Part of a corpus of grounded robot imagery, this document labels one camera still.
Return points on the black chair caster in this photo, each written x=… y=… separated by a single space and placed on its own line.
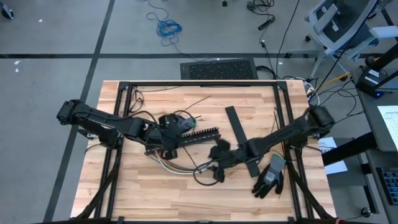
x=366 y=212
x=7 y=12

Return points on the grey office desk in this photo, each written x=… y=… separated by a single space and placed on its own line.
x=370 y=124

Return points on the black box device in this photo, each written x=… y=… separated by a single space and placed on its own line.
x=371 y=79

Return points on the small black floor object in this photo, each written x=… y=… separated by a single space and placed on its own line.
x=224 y=3

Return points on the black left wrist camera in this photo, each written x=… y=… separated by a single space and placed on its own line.
x=169 y=154

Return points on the black grey work glove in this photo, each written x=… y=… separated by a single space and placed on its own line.
x=186 y=124
x=270 y=180

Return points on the white paper sheet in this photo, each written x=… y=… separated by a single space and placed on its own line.
x=334 y=166

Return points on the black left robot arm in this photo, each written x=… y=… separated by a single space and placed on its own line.
x=102 y=123

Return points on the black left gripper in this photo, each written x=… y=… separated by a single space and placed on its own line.
x=166 y=137

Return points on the black keyboard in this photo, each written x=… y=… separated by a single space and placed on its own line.
x=388 y=186

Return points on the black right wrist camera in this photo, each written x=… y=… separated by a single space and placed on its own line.
x=218 y=175

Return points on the black duct cover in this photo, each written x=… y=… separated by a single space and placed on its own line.
x=236 y=124

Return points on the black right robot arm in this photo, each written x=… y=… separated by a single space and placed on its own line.
x=280 y=137

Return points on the grey mesh office chair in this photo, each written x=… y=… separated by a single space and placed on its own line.
x=339 y=21

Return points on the lit laptop screen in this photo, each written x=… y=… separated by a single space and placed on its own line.
x=388 y=124

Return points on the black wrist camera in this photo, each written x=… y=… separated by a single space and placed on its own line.
x=218 y=175
x=169 y=154

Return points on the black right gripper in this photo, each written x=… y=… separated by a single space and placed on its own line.
x=227 y=155

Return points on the black zip tie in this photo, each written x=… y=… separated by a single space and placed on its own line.
x=199 y=102
x=189 y=156
x=275 y=121

